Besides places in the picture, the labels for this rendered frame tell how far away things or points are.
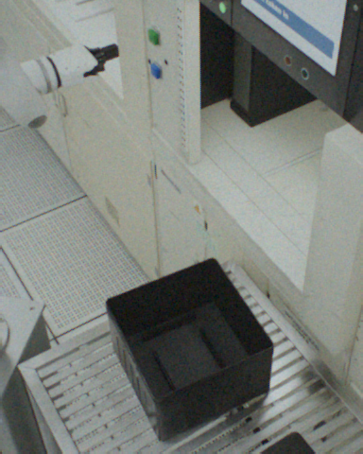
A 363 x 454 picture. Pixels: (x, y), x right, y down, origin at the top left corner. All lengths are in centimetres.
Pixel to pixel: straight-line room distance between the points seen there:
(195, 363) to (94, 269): 127
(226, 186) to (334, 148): 70
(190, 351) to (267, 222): 38
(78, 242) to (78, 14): 91
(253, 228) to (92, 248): 126
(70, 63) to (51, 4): 100
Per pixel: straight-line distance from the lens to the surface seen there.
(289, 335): 181
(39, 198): 326
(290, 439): 156
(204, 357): 175
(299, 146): 211
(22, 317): 188
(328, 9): 129
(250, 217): 190
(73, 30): 264
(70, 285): 291
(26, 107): 169
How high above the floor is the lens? 223
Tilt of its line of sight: 46 degrees down
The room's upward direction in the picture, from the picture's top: 2 degrees counter-clockwise
